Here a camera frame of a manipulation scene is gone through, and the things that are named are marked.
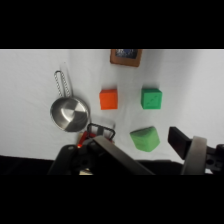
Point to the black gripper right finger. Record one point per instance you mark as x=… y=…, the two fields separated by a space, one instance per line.
x=186 y=146

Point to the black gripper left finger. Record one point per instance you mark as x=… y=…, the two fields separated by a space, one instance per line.
x=113 y=155

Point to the green rounded wedge block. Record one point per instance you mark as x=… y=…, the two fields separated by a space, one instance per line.
x=145 y=139

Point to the red cube block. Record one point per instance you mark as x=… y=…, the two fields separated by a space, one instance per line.
x=108 y=99

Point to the green cube block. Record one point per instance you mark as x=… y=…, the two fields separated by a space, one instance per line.
x=151 y=98

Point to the red black binder clip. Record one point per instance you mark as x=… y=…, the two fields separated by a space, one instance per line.
x=95 y=132

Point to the small steel frying pan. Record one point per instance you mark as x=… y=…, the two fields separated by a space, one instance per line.
x=69 y=113

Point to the brown framed picture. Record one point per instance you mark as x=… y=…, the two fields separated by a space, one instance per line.
x=126 y=57

